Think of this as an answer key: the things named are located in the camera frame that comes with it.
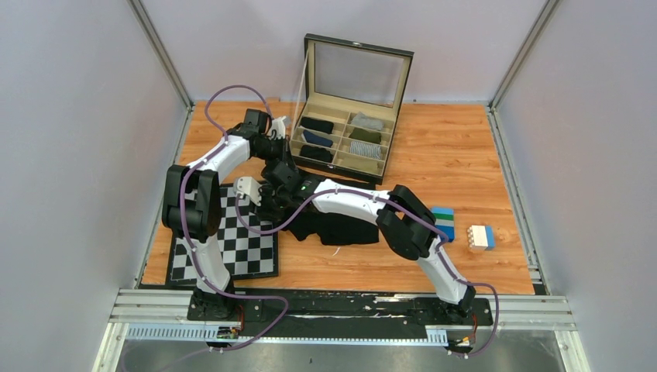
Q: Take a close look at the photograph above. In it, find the striped rolled cloth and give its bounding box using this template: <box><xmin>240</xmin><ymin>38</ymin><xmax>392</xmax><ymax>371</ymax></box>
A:
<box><xmin>349</xmin><ymin>140</ymin><xmax>383</xmax><ymax>160</ymax></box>

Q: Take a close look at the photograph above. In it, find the black rolled cloth bottom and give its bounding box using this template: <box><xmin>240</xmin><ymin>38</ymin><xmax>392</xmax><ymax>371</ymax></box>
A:
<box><xmin>299</xmin><ymin>145</ymin><xmax>334</xmax><ymax>164</ymax></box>

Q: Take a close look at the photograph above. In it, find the aluminium frame rail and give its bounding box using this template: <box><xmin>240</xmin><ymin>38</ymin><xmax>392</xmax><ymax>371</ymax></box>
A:
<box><xmin>93</xmin><ymin>288</ymin><xmax>590</xmax><ymax>371</ymax></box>

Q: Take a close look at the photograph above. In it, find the black compartment storage box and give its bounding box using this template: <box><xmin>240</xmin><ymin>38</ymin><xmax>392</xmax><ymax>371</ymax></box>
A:
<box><xmin>291</xmin><ymin>33</ymin><xmax>414</xmax><ymax>184</ymax></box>

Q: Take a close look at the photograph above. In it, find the black rolled cloth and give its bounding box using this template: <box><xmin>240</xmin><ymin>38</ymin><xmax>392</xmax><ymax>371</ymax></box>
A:
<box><xmin>299</xmin><ymin>145</ymin><xmax>334</xmax><ymax>164</ymax></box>
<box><xmin>300</xmin><ymin>116</ymin><xmax>334</xmax><ymax>134</ymax></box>

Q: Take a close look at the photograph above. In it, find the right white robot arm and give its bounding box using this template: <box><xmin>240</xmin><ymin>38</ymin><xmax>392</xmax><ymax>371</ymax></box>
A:
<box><xmin>252</xmin><ymin>164</ymin><xmax>476</xmax><ymax>324</ymax></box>

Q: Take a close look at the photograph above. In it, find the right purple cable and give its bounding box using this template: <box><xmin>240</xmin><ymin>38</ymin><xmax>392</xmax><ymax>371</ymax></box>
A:
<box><xmin>235</xmin><ymin>188</ymin><xmax>500</xmax><ymax>359</ymax></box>

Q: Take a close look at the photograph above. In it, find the black white checkerboard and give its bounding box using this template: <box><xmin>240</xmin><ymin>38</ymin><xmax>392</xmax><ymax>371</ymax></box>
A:
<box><xmin>165</xmin><ymin>184</ymin><xmax>279</xmax><ymax>287</ymax></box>

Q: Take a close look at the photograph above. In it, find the navy rolled cloth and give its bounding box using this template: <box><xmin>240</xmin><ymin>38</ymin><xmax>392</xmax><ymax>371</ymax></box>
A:
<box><xmin>301</xmin><ymin>130</ymin><xmax>333</xmax><ymax>147</ymax></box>

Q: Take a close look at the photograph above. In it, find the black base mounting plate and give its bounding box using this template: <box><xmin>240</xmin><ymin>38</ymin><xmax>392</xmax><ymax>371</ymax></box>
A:
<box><xmin>193</xmin><ymin>288</ymin><xmax>494</xmax><ymax>339</ymax></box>

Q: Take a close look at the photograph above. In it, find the olive green rolled cloth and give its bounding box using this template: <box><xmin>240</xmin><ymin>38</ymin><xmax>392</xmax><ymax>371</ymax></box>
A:
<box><xmin>349</xmin><ymin>127</ymin><xmax>382</xmax><ymax>144</ymax></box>

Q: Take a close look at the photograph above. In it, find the blue green brick stack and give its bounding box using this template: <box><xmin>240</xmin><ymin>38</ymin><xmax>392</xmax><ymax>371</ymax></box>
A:
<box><xmin>431</xmin><ymin>207</ymin><xmax>456</xmax><ymax>243</ymax></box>

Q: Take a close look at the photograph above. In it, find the grey rolled cloth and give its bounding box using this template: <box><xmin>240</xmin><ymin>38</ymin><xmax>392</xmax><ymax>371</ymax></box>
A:
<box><xmin>350</xmin><ymin>112</ymin><xmax>384</xmax><ymax>132</ymax></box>

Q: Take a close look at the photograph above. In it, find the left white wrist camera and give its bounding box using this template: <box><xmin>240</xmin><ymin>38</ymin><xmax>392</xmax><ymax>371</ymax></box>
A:
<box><xmin>267</xmin><ymin>115</ymin><xmax>291</xmax><ymax>140</ymax></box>

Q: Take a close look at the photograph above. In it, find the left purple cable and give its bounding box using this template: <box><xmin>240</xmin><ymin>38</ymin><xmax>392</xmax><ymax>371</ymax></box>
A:
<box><xmin>121</xmin><ymin>84</ymin><xmax>290</xmax><ymax>370</ymax></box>

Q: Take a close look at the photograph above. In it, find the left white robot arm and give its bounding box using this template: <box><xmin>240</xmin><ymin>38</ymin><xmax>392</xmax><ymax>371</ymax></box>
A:
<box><xmin>162</xmin><ymin>109</ymin><xmax>290</xmax><ymax>320</ymax></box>

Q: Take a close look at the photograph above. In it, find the white blue brick block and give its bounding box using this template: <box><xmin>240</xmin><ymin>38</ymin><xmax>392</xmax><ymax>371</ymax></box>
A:
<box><xmin>467</xmin><ymin>225</ymin><xmax>496</xmax><ymax>250</ymax></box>

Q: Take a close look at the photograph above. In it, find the black rolled cloth top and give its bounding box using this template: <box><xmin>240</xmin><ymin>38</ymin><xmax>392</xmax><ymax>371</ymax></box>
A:
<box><xmin>300</xmin><ymin>116</ymin><xmax>334</xmax><ymax>134</ymax></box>

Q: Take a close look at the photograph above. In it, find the purple cable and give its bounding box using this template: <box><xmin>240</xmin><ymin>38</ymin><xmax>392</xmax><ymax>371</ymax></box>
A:
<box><xmin>235</xmin><ymin>188</ymin><xmax>500</xmax><ymax>359</ymax></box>
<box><xmin>121</xmin><ymin>84</ymin><xmax>290</xmax><ymax>370</ymax></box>

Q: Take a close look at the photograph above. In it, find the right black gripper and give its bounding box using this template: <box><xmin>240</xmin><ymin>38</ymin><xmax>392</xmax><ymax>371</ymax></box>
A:
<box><xmin>249</xmin><ymin>184</ymin><xmax>291</xmax><ymax>222</ymax></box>

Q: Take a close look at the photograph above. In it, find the black underwear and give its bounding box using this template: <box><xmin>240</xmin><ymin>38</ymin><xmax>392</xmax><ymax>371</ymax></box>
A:
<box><xmin>283</xmin><ymin>204</ymin><xmax>380</xmax><ymax>246</ymax></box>

